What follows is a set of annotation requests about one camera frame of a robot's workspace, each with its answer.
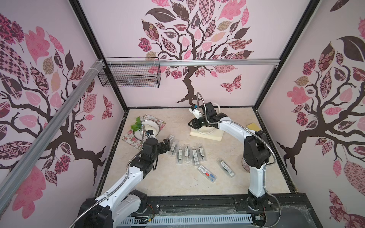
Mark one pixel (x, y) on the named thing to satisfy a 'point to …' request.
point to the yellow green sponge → (254, 127)
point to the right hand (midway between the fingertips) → (191, 120)
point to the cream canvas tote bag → (208, 132)
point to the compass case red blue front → (209, 175)
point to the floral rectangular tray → (129, 137)
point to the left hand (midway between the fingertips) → (164, 144)
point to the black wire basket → (131, 72)
